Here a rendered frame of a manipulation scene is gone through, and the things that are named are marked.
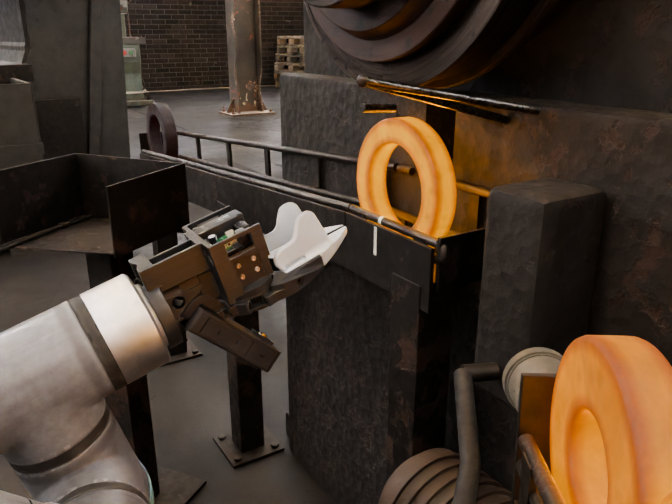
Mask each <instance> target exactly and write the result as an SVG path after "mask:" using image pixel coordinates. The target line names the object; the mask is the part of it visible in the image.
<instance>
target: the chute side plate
mask: <svg viewBox="0 0 672 504"><path fill-rule="evenodd" d="M140 159H146V160H157V161H167V162H172V161H168V160H165V159H161V158H158V157H154V156H150V155H147V154H143V153H140ZM185 167H186V180H187V192H188V201H189V202H191V203H194V204H196V205H198V206H201V207H203V208H205V209H208V210H210V211H213V212H215V211H217V201H219V202H221V203H222V204H224V205H226V206H228V205H230V207H231V210H235V209H236V210H238V211H239V212H241V213H242V214H243V217H244V219H245V222H246V223H247V224H249V227H250V226H252V225H254V224H256V223H260V226H261V229H262V232H263V233H265V234H268V233H270V232H272V231H273V230H274V229H275V227H276V221H277V214H278V209H279V208H280V207H281V206H282V205H283V204H285V203H288V202H292V203H295V204H296V205H297V206H298V207H299V208H300V210H301V211H302V212H304V211H311V212H313V213H314V214H315V216H316V217H317V219H318V221H319V222H320V224H321V225H322V227H323V228H325V227H330V226H336V225H343V226H346V227H347V234H346V236H345V238H344V240H343V241H342V243H341V245H340V246H339V248H338V249H337V251H336V252H335V254H334V255H333V257H332V258H331V259H330V260H329V261H331V262H333V263H336V264H338V265H340V266H343V267H345V268H347V269H349V270H351V271H352V272H354V273H356V274H358V275H359V276H361V277H363V278H365V279H367V280H368V281H370V282H372V283H374V284H376V285H377V286H379V287H381V288H383V289H385V290H386V291H388V292H390V293H391V290H392V273H393V272H394V273H396V274H398V275H400V276H402V277H404V278H405V279H407V280H409V281H411V282H413V283H415V284H417V285H419V286H420V287H421V299H420V310H422V311H424V312H426V313H427V314H429V313H431V309H432V290H433V272H434V254H435V249H434V248H432V247H430V246H427V245H425V244H423V243H420V242H418V241H416V240H413V239H411V238H409V237H406V236H404V235H402V234H399V233H397V232H395V231H392V230H390V229H387V228H385V227H383V226H380V225H378V224H376V223H373V222H371V221H369V220H366V219H364V218H361V217H359V216H357V215H355V214H352V213H350V212H347V211H344V210H340V209H337V208H333V207H330V206H326V205H323V204H319V203H316V202H312V201H309V200H305V199H302V198H298V197H295V196H291V195H288V194H284V193H280V192H277V191H273V190H270V189H266V188H263V187H259V186H256V185H252V184H249V183H245V182H242V181H238V180H235V179H231V178H228V177H224V176H221V175H217V174H214V173H210V172H207V171H203V170H200V169H196V168H193V167H189V166H186V165H185ZM374 226H375V227H377V245H376V255H374V254H373V251H374Z"/></svg>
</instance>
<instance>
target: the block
mask: <svg viewBox="0 0 672 504"><path fill-rule="evenodd" d="M605 203H606V196H605V192H603V191H602V190H600V189H598V188H596V187H593V186H589V185H584V184H580V183H576V182H571V181H567V180H563V179H558V178H554V177H548V178H542V179H536V180H530V181H524V182H518V183H512V184H506V185H501V186H497V187H494V188H493V189H491V191H490V193H489V196H488V206H487V219H486V231H485V243H484V255H483V267H482V279H481V292H480V304H479V316H478V328H477V340H476V352H475V364H476V363H489V362H494V363H497V364H498V366H499V370H500V377H499V379H498V380H492V381H480V382H475V384H476V385H477V387H478V388H480V389H481V390H483V391H484V392H486V393H487V394H489V395H490V396H492V397H494V398H495V399H497V400H498V401H500V402H501V403H503V404H504V405H506V406H508V407H509V408H511V409H512V410H514V411H516V412H518V411H517V409H516V408H514V407H513V406H512V404H511V403H510V402H509V400H508V398H507V396H506V394H505V392H504V389H503V385H502V376H503V371H504V369H505V367H506V365H507V363H508V362H509V360H510V359H511V358H512V357H513V356H515V355H516V354H517V353H519V352H521V351H523V350H525V349H528V348H532V347H544V348H549V349H552V350H555V351H556V352H558V353H560V354H561V355H562V356H563V355H564V353H565V351H566V349H567V348H568V346H569V345H570V344H571V343H572V342H573V341H574V340H575V339H577V338H579V337H581V336H584V335H586V333H587V327H588V320H589V313H590V306H591V299H592V292H593V286H594V279H595V272H596V265H597V258H598V251H599V244H600V238H601V231H602V224H603V217H604V210H605Z"/></svg>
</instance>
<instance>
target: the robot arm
mask: <svg viewBox="0 0 672 504"><path fill-rule="evenodd" d="M219 214H221V216H220V217H218V218H216V219H213V220H211V221H209V222H207V223H205V224H203V225H201V226H199V227H198V226H197V225H198V224H200V223H202V222H205V221H207V220H209V219H211V218H213V217H215V216H217V215H219ZM182 230H183V232H184V236H185V237H186V241H184V242H182V243H180V244H178V245H176V246H174V247H172V248H170V249H167V250H165V251H163V252H161V253H159V254H157V255H155V256H153V257H151V258H149V259H147V258H146V257H145V256H144V255H143V254H140V255H138V256H136V257H134V258H132V259H130V260H128V261H129V263H130V265H131V268H132V270H133V272H134V274H135V276H136V279H134V283H133V282H132V280H131V279H130V278H129V277H128V276H127V275H125V274H121V275H119V276H117V277H115V278H113V279H111V280H109V281H106V282H104V283H102V284H100V285H98V286H96V287H94V288H92V289H90V290H88V291H86V292H84V293H81V294H79V295H80V296H79V295H78V296H76V297H74V298H72V299H70V300H68V302H67V301H65V302H63V303H61V304H59V305H57V306H55V307H53V308H51V309H49V310H47V311H45V312H42V313H40V314H38V315H36V316H34V317H32V318H30V319H28V320H26V321H24V322H22V323H20V324H18V325H15V326H13V327H11V328H9V329H7V330H5V331H3V332H1V333H0V455H2V454H3V456H4V457H5V459H6V460H7V461H8V462H9V464H10V466H11V467H12V469H13V470H14V472H15V473H16V475H17V476H18V477H19V479H20V480H21V482H22V483H23V485H24V486H25V488H26V489H27V491H28V492H29V493H30V495H31V496H32V498H33V500H32V499H28V498H25V497H21V496H18V495H15V494H11V493H8V492H4V491H1V490H0V504H154V491H153V487H152V483H151V479H150V476H149V474H148V472H147V470H146V468H145V467H144V465H143V464H142V463H141V462H140V461H139V460H138V458H137V456H136V454H135V453H134V451H133V449H132V447H131V446H130V444H129V442H128V440H127V438H126V437H125V435H124V433H123V431H122V429H121V428H120V426H119V424H118V422H117V420H116V419H115V417H114V415H113V413H112V411H111V410H110V408H109V406H108V404H107V403H106V401H105V397H107V396H108V395H110V394H112V393H114V392H116V391H117V390H119V389H121V388H123V387H125V386H127V384H130V383H131V382H133V381H135V380H137V379H139V378H140V377H142V376H144V375H146V374H148V373H150V372H151V371H153V370H155V369H157V368H159V367H160V366H162V365H164V364H166V363H168V362H169V361H170V358H171V356H170V352H169V350H168V347H169V348H170V349H171V348H173V347H175V346H177V345H178V344H180V343H182V342H183V336H182V333H181V330H180V328H179V325H178V323H179V324H181V325H182V326H183V327H184V328H185V329H186V330H187V331H189V332H191V333H193V334H195V335H197V336H199V337H201V338H203V339H205V340H206V341H208V342H210V343H212V344H214V345H216V346H218V347H220V348H222V349H223V350H225V351H227V352H229V353H231V354H233V355H235V356H236V357H237V358H238V359H239V360H240V361H242V363H244V364H245V365H248V366H250V367H252V368H254V369H258V368H260V369H261V370H263V371H265V372H267V373H268V372H269V371H270V369H271V368H272V366H273V365H274V363H275V361H276V360H277V358H278V357H279V355H280V354H281V352H280V351H279V350H277V349H276V347H275V346H273V344H274V342H273V341H272V340H271V339H269V338H268V337H267V336H266V334H264V333H262V332H259V331H257V330H255V329H253V328H251V329H250V330H249V329H247V328H246V327H244V326H242V325H240V324H239V323H237V322H235V321H233V320H232V319H230V318H231V317H233V318H234V317H236V316H238V315H240V316H245V315H249V314H251V313H254V312H256V311H258V310H262V309H264V308H266V307H268V306H272V305H273V304H274V303H276V302H278V301H280V300H282V299H284V298H287V297H289V296H291V295H293V294H295V293H296V292H298V291H300V290H301V289H302V288H304V287H305V286H306V285H307V284H309V283H310V282H311V281H312V280H313V279H314V278H315V277H316V276H317V275H318V274H319V273H320V272H321V271H322V270H323V269H324V266H325V265H326V264H327V263H328V261H329V260H330V259H331V258H332V257H333V255H334V254H335V252H336V251H337V249H338V248H339V246H340V245H341V243H342V241H343V240H344V238H345V236H346V234H347V227H346V226H343V225H336V226H330V227H325V228H323V227H322V225H321V224H320V222H319V221H318V219H317V217H316V216H315V214H314V213H313V212H311V211H304V212H302V211H301V210H300V208H299V207H298V206H297V205H296V204H295V203H292V202H288V203H285V204H283V205H282V206H281V207H280V208H279V209H278V214H277V221H276V227H275V229H274V230H273V231H272V232H270V233H268V234H266V235H263V232H262V229H261V226H260V223H256V224H254V225H252V226H250V227H249V224H247V223H246V222H245V219H244V217H243V214H242V213H241V212H239V211H238V210H236V209H235V210H231V207H230V205H228V206H226V207H224V208H222V209H219V210H217V211H215V212H213V213H211V214H209V215H207V216H205V217H202V218H200V219H198V220H196V221H194V222H192V223H190V224H187V225H185V226H183V227H182ZM273 271H278V272H276V273H273ZM167 346H168V347H167ZM115 390H116V391H115Z"/></svg>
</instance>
